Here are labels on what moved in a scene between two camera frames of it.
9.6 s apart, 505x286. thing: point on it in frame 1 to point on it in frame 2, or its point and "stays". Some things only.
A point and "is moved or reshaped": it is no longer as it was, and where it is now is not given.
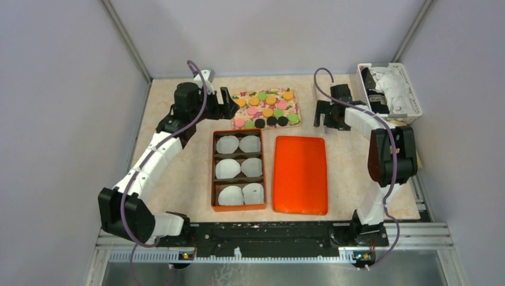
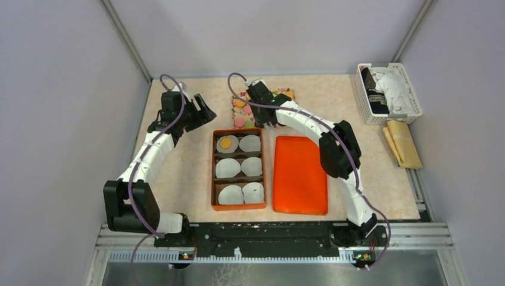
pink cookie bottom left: (239, 122) stays
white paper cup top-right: (250, 143) stays
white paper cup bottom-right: (253, 193) stays
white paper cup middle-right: (252, 167) stays
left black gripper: (223, 111) to (200, 118)
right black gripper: (324, 107) to (259, 120)
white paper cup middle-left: (227, 168) stays
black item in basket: (377, 98) stays
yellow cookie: (254, 101) is moved or reshaped
